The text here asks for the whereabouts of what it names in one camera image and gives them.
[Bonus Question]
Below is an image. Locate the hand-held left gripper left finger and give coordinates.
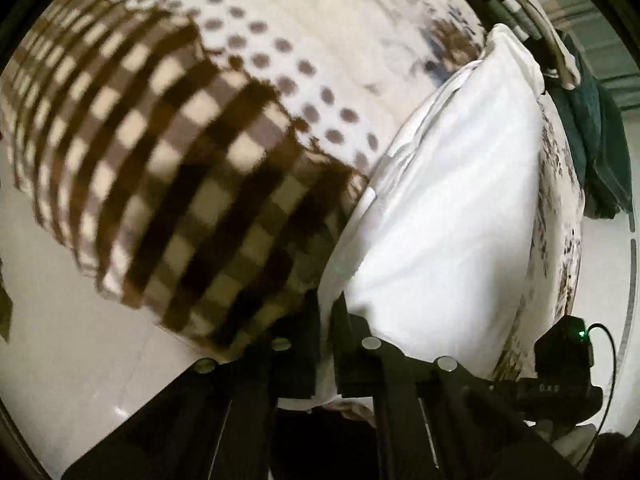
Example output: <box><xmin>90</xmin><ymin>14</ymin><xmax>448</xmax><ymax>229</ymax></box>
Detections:
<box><xmin>60</xmin><ymin>292</ymin><xmax>322</xmax><ymax>480</ymax></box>

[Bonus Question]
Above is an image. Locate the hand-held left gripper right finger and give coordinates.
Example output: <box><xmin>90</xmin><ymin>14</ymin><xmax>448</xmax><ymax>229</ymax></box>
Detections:
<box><xmin>330</xmin><ymin>296</ymin><xmax>583</xmax><ymax>480</ymax></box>

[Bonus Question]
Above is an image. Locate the white pillow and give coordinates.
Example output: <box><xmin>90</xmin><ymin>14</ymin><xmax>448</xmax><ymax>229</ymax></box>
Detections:
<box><xmin>276</xmin><ymin>22</ymin><xmax>547</xmax><ymax>407</ymax></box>

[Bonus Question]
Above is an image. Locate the dark teal cloth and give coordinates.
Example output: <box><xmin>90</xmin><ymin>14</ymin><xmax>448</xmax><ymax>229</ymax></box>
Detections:
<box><xmin>552</xmin><ymin>30</ymin><xmax>634</xmax><ymax>219</ymax></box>

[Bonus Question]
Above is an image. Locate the brown checked dotted blanket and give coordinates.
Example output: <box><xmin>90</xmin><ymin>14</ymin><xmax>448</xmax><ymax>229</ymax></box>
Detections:
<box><xmin>0</xmin><ymin>0</ymin><xmax>587</xmax><ymax>387</ymax></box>

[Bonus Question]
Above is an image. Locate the grey striped cloth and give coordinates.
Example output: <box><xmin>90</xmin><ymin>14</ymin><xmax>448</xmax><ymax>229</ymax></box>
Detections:
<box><xmin>464</xmin><ymin>0</ymin><xmax>547</xmax><ymax>42</ymax></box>

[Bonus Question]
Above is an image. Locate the black cable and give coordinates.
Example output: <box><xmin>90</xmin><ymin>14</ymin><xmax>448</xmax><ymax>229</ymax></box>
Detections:
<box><xmin>574</xmin><ymin>324</ymin><xmax>618</xmax><ymax>467</ymax></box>

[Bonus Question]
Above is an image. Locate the cream cloth strap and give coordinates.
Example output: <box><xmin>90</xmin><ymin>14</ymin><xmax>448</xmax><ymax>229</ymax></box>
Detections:
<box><xmin>470</xmin><ymin>0</ymin><xmax>584</xmax><ymax>92</ymax></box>

